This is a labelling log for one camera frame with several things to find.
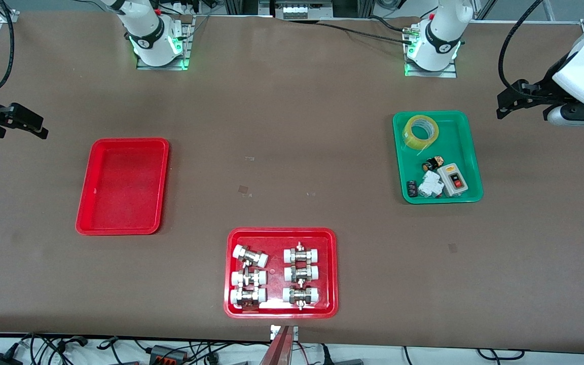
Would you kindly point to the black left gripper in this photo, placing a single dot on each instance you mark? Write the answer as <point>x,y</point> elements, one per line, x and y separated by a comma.
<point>544,89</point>

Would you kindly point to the yellow packing tape roll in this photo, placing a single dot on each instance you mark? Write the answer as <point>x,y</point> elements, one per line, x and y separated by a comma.
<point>409,138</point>

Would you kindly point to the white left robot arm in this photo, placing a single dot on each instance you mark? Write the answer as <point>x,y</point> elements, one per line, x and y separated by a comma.
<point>439,30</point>

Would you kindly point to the green plastic tray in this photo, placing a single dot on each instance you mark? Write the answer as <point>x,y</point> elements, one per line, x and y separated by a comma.
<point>454,142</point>

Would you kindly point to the empty red plastic tray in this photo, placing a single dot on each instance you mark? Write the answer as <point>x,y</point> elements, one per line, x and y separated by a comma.
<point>122,187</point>

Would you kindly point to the translucent tape patch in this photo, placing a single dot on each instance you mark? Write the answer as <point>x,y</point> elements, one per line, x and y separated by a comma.
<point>244,190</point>

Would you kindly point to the red tray holding valves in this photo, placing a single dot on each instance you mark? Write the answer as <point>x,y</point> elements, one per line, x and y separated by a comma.
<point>277,309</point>

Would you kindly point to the black orange push button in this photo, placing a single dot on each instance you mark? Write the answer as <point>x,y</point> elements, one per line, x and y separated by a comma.
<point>431,164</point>

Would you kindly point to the white circuit breaker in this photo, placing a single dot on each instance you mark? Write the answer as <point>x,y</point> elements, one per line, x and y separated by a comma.
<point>431,185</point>

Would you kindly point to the white power strip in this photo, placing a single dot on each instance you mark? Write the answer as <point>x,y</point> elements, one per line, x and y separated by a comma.
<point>299,10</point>

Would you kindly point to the black power adapter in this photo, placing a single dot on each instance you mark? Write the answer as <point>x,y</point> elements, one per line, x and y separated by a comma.
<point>0,359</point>

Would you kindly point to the brass valve with white caps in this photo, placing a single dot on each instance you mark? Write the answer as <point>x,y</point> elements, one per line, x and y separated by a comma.
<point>248,296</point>
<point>301,274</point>
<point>300,295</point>
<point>301,255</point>
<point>250,256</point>
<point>249,278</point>

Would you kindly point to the grey connector box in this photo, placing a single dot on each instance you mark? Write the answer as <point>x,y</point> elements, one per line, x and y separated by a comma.
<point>168,353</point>

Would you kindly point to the red metal bar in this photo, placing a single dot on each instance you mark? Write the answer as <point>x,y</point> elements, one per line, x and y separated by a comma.
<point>278,350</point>

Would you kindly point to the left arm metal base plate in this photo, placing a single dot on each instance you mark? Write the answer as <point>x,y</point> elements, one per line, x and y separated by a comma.
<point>446,73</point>

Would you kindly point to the grey on-off switch box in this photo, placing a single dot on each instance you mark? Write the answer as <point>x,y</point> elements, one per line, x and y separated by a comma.
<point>453,180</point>

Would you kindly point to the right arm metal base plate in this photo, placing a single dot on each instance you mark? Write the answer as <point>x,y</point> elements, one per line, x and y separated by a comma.
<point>188,45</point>

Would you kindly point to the silver table edge bracket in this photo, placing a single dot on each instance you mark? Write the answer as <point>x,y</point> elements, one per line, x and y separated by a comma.
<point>274,332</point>

